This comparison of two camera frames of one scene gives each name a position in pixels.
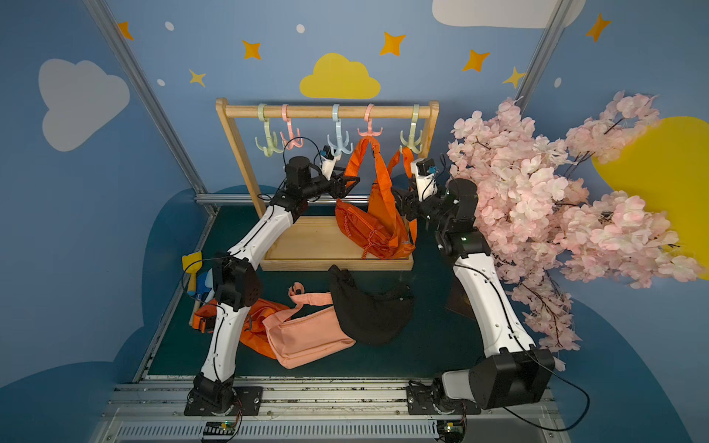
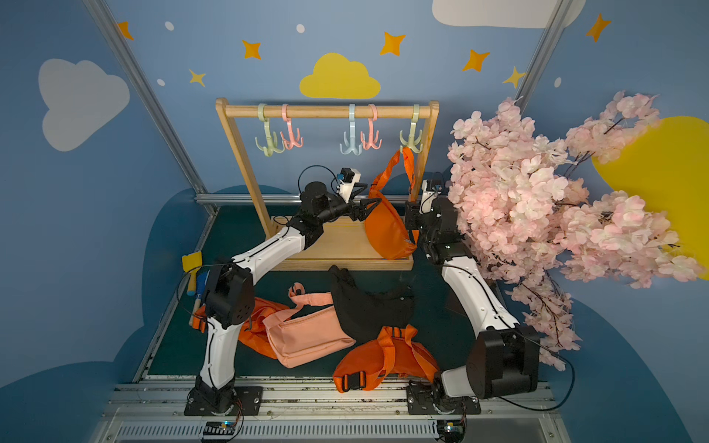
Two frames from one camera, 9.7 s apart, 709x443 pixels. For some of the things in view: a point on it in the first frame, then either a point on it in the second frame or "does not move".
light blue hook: [342, 147] to [353, 142]
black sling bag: [372, 319] does not move
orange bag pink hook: [366, 212] to [393, 353]
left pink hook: [290, 142] does not move
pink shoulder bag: [297, 341] does not move
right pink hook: [367, 117] does not move
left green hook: [271, 137] does not move
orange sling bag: [254, 333] does not move
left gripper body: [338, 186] to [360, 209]
